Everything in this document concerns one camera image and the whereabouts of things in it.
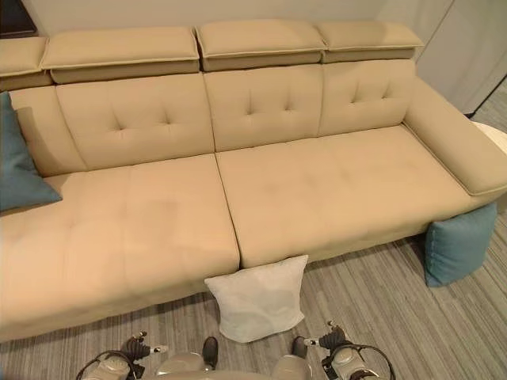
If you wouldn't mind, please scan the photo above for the robot dark left foot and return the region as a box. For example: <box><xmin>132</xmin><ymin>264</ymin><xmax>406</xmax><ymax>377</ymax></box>
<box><xmin>202</xmin><ymin>336</ymin><xmax>220</xmax><ymax>368</ymax></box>

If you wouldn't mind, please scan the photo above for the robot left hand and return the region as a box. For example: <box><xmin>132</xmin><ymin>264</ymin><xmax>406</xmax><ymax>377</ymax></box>
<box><xmin>122</xmin><ymin>334</ymin><xmax>170</xmax><ymax>363</ymax></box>

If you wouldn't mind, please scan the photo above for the beige upholstered sectional sofa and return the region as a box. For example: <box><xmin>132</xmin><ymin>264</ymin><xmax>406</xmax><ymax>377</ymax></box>
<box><xmin>0</xmin><ymin>19</ymin><xmax>498</xmax><ymax>342</ymax></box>

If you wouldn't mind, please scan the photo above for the teal square cushion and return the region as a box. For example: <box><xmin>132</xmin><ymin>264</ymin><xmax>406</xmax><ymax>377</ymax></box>
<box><xmin>0</xmin><ymin>91</ymin><xmax>64</xmax><ymax>212</ymax></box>
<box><xmin>424</xmin><ymin>202</ymin><xmax>498</xmax><ymax>288</ymax></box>

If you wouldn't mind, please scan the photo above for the robot silver right leg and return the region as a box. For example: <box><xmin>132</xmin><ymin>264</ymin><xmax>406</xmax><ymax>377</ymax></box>
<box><xmin>273</xmin><ymin>353</ymin><xmax>314</xmax><ymax>380</ymax></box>

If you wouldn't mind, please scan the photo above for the white square cushion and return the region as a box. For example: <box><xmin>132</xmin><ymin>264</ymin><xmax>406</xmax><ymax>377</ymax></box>
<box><xmin>204</xmin><ymin>254</ymin><xmax>310</xmax><ymax>341</ymax></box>

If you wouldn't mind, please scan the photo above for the robot silver left leg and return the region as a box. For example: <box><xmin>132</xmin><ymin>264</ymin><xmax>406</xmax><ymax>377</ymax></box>
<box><xmin>153</xmin><ymin>353</ymin><xmax>208</xmax><ymax>380</ymax></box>

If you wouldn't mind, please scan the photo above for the beige sofa headrest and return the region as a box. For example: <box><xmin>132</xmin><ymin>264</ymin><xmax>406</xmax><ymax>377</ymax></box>
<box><xmin>40</xmin><ymin>26</ymin><xmax>201</xmax><ymax>86</ymax></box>
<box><xmin>316</xmin><ymin>21</ymin><xmax>425</xmax><ymax>65</ymax></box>
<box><xmin>194</xmin><ymin>19</ymin><xmax>328</xmax><ymax>74</ymax></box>
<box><xmin>0</xmin><ymin>36</ymin><xmax>49</xmax><ymax>79</ymax></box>

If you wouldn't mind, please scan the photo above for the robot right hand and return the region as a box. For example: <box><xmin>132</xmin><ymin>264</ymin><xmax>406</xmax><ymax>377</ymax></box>
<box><xmin>304</xmin><ymin>321</ymin><xmax>349</xmax><ymax>355</ymax></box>

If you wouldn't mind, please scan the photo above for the dark wooden furniture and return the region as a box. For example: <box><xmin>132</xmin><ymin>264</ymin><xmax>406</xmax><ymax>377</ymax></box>
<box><xmin>0</xmin><ymin>0</ymin><xmax>39</xmax><ymax>40</ymax></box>

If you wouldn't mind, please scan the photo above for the robot silver leg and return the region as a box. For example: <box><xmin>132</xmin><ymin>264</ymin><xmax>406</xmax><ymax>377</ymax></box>
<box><xmin>153</xmin><ymin>353</ymin><xmax>208</xmax><ymax>380</ymax></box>
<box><xmin>273</xmin><ymin>353</ymin><xmax>314</xmax><ymax>380</ymax></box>

